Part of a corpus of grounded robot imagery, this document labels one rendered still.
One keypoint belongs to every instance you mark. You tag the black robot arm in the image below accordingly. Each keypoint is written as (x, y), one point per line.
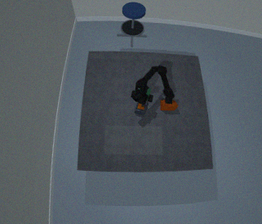
(142, 84)

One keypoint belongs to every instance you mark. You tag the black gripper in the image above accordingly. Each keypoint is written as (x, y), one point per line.
(148, 97)

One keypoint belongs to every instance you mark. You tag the orange l-shaped part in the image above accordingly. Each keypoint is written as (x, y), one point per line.
(140, 106)

